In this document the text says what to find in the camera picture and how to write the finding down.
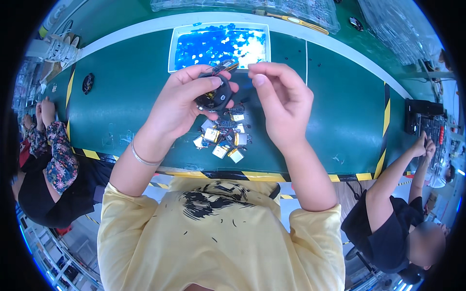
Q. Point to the white tray of blue pieces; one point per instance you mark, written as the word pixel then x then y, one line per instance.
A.
pixel 214 45

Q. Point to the clear plastic parts trays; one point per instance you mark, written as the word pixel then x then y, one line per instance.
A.
pixel 255 7

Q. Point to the black round device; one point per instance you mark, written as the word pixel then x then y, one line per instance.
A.
pixel 88 83

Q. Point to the small black oval part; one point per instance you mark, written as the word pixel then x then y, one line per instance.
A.
pixel 356 23

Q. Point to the pile of batteries and boards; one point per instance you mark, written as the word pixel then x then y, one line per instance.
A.
pixel 224 138

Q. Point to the person's right hand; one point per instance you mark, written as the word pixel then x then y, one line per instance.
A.
pixel 287 109

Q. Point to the black chair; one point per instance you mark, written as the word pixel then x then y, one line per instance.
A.
pixel 366 267

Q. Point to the metal storage rack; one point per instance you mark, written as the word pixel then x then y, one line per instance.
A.
pixel 54 258

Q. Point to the person's body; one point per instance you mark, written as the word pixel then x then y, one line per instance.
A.
pixel 222 240

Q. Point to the shelf with parts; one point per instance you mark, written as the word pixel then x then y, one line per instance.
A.
pixel 29 83

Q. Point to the person's left hand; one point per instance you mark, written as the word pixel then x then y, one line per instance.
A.
pixel 174 105

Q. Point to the black round device housing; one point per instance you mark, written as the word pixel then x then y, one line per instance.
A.
pixel 218 98

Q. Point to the heap of clear plastic bags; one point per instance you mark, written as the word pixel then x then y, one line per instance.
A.
pixel 396 29

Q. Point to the black test fixture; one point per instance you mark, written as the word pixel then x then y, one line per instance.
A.
pixel 424 116

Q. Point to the white shoe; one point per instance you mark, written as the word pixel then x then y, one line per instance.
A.
pixel 62 51

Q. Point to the circuit board with gold battery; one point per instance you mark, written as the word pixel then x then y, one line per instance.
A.
pixel 226 65

